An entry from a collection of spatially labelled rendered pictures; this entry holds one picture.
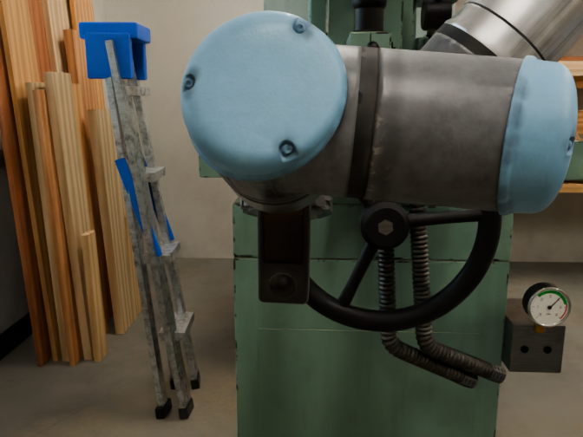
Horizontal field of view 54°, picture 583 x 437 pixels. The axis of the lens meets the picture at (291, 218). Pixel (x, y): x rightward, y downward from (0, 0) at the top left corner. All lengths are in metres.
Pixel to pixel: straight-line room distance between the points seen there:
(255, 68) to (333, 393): 0.76
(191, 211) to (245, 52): 3.14
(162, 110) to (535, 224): 2.26
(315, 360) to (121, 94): 0.97
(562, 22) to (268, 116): 0.26
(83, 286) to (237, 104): 1.95
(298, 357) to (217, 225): 2.51
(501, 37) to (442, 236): 0.51
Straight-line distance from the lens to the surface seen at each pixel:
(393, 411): 1.02
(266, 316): 0.95
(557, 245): 3.70
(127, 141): 1.65
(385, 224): 0.70
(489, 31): 0.46
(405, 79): 0.32
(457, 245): 0.93
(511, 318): 0.98
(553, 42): 0.48
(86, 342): 2.28
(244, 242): 0.91
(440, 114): 0.31
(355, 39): 1.00
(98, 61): 1.68
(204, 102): 0.31
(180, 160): 3.41
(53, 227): 2.13
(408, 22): 1.24
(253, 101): 0.30
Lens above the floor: 0.97
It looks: 12 degrees down
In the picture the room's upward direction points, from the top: straight up
